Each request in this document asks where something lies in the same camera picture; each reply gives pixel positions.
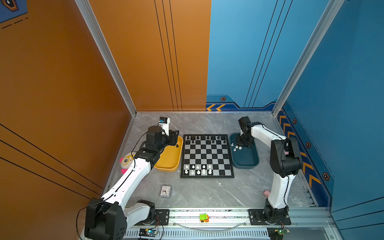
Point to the pink green plush toy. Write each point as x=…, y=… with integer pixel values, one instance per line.
x=127, y=161

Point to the small pink eraser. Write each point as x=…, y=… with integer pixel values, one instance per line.
x=267, y=193

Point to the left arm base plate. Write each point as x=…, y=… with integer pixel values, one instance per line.
x=163, y=215

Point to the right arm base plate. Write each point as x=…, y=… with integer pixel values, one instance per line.
x=269, y=217

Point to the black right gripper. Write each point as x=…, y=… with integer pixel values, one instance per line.
x=239, y=144

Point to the small clear alarm clock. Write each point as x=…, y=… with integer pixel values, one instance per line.
x=165, y=191

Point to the dark teal plastic tray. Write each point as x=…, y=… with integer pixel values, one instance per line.
x=244, y=158

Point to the right green circuit board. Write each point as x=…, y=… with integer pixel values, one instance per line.
x=278, y=234

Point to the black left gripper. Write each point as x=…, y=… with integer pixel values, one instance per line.
x=172, y=137

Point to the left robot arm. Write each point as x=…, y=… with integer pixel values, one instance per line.
x=105, y=217

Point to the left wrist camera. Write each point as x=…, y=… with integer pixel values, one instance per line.
x=164, y=123

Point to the green orange toy car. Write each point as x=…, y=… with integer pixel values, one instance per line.
x=204, y=218

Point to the yellow plastic tray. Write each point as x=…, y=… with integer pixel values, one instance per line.
x=170, y=158

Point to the left green circuit board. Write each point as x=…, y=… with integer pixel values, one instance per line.
x=148, y=234

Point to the black white chessboard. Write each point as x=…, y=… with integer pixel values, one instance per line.
x=206, y=156

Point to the aluminium front rail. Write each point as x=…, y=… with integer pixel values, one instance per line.
x=226, y=217

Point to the green circuit board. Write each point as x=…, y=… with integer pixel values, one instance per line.
x=148, y=234
x=278, y=234

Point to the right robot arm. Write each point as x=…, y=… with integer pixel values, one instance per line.
x=285, y=162

